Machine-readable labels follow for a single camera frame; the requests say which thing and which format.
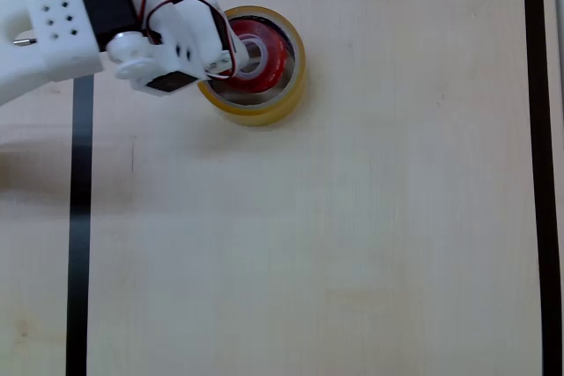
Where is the red white black servo wire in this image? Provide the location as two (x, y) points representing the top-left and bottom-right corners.
(137, 0), (235, 82)

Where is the small red tape roll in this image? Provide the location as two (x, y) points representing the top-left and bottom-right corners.
(219, 17), (291, 92)

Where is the large clear yellowish tape roll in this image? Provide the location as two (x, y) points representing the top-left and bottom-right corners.
(196, 4), (308, 128)

